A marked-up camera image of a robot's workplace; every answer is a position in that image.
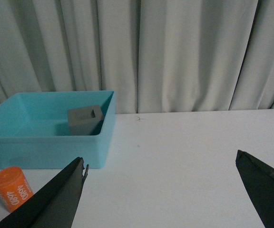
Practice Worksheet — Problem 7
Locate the orange cylinder part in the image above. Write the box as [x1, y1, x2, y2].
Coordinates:
[0, 166, 34, 213]

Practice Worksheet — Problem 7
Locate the white pleated curtain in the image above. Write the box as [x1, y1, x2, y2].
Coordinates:
[0, 0, 274, 114]

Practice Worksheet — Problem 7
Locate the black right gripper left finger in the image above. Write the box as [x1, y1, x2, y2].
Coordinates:
[0, 157, 88, 228]

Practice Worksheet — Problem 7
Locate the gray block with square hole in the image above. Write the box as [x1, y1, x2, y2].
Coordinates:
[68, 105, 104, 135]

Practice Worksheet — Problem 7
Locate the light blue plastic box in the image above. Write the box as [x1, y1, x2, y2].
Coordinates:
[0, 90, 116, 169]

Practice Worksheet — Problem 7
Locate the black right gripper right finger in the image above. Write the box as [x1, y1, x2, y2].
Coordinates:
[235, 150, 274, 228]

